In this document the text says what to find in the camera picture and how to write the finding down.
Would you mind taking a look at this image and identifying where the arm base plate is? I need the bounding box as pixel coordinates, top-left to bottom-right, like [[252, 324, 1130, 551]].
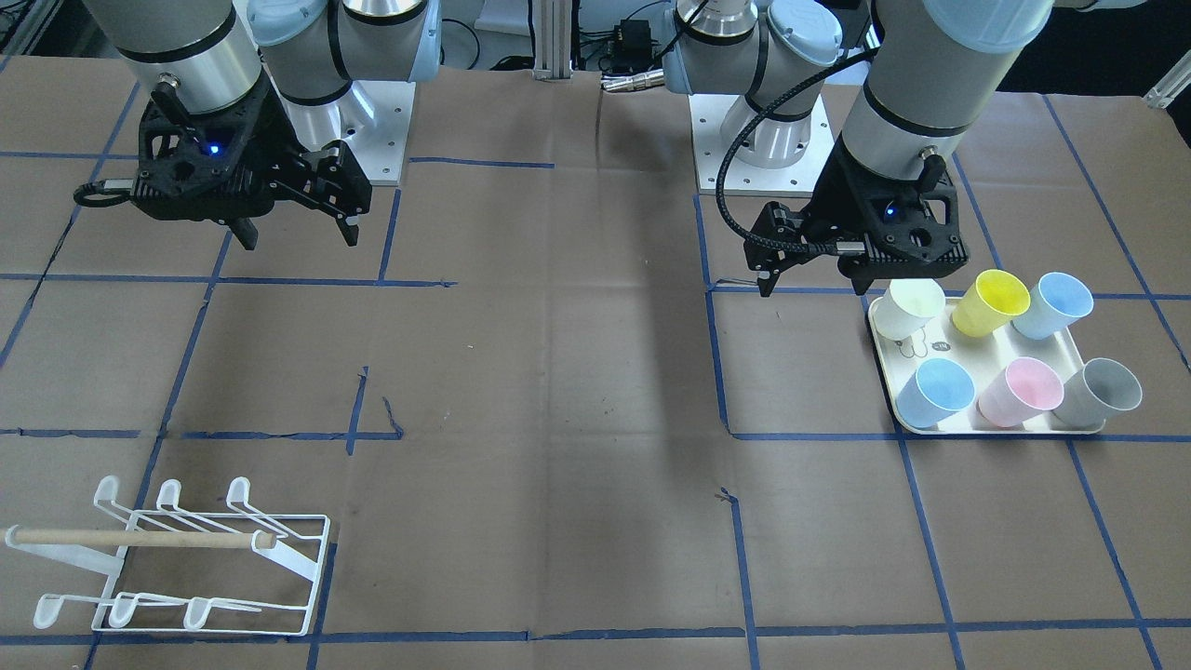
[[690, 95, 834, 198], [282, 81, 417, 186]]

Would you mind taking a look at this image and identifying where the cream plastic tray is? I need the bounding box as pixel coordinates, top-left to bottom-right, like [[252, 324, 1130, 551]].
[[866, 298, 1106, 437]]

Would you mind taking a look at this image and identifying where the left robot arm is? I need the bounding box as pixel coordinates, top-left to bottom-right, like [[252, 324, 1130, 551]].
[[661, 1, 1053, 296]]

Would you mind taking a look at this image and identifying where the yellow plastic cup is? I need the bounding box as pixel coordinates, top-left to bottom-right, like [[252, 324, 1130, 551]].
[[950, 270, 1031, 338]]

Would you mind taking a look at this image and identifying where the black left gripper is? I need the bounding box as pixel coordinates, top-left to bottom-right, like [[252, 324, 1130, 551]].
[[743, 140, 969, 298]]

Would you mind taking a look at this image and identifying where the cream white plastic cup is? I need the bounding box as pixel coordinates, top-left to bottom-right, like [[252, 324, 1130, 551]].
[[872, 278, 947, 342]]

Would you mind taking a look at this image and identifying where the light blue plastic cup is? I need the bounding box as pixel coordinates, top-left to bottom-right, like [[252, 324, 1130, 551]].
[[896, 359, 977, 428]]

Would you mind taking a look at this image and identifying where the white wire cup rack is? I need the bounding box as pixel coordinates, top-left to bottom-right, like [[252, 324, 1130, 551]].
[[5, 476, 331, 637]]

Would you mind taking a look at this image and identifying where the black braided cable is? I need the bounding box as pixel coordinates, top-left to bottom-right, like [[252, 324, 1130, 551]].
[[718, 46, 871, 259], [74, 179, 141, 208]]

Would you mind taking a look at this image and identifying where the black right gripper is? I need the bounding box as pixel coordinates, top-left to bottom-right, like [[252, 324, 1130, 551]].
[[130, 73, 373, 251]]

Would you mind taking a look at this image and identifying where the pink plastic cup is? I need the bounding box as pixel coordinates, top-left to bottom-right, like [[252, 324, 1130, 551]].
[[977, 356, 1066, 427]]

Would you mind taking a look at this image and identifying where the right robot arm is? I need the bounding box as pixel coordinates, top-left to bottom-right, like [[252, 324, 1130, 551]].
[[74, 1, 441, 250]]

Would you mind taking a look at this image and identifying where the light blue cup far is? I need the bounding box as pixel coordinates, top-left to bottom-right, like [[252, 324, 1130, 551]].
[[1011, 273, 1095, 340]]

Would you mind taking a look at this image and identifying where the grey plastic cup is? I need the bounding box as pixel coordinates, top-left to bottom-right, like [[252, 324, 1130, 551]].
[[1054, 357, 1145, 427]]

